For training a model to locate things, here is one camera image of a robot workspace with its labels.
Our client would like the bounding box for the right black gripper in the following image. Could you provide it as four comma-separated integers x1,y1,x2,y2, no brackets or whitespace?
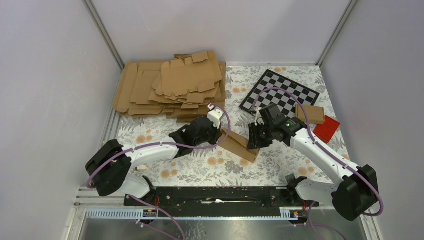
246,121,275,151

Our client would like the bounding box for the brown cardboard box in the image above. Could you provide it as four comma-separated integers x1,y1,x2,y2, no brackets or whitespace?
218,129,260,163

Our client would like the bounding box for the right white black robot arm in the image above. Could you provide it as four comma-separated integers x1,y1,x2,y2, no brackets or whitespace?
247,103,381,221

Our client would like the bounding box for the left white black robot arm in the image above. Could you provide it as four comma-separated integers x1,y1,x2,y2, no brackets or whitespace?
85,116,222,206

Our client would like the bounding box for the folded small cardboard box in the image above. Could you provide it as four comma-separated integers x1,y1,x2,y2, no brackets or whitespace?
295,104,325,125

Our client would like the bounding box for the red box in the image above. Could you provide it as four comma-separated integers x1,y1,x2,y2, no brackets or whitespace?
313,115,341,144

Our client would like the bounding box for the floral table mat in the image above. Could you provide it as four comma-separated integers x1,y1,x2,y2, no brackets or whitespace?
112,66,331,187

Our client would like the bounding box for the stack of cardboard blanks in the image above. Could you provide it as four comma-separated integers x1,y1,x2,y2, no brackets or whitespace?
112,50,227,122

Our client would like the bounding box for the black white checkerboard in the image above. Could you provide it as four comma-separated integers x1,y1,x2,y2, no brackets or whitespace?
239,69,320,118

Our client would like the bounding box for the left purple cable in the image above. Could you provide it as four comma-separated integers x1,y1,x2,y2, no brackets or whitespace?
86,103,232,240

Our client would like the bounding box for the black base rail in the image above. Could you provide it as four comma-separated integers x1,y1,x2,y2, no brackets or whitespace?
142,186,312,218

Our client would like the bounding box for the perforated metal cable tray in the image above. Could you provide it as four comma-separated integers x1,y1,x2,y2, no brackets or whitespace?
86,205,300,221

